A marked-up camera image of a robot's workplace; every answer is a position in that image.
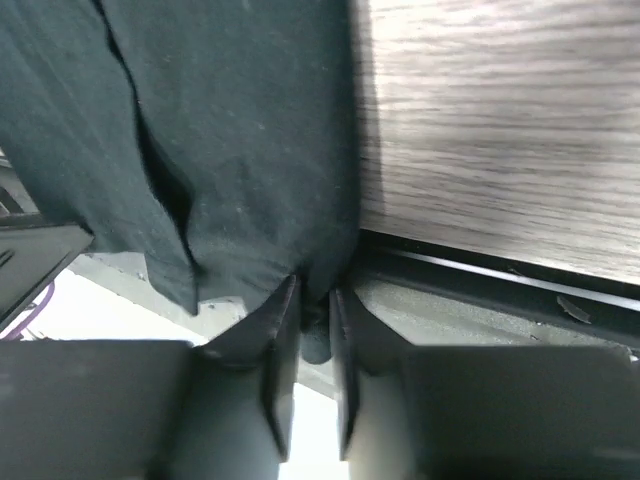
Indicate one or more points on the black t-shirt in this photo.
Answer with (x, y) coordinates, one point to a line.
(216, 138)

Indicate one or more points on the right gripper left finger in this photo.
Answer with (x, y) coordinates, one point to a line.
(154, 409)

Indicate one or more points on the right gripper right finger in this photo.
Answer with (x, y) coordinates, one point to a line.
(479, 412)

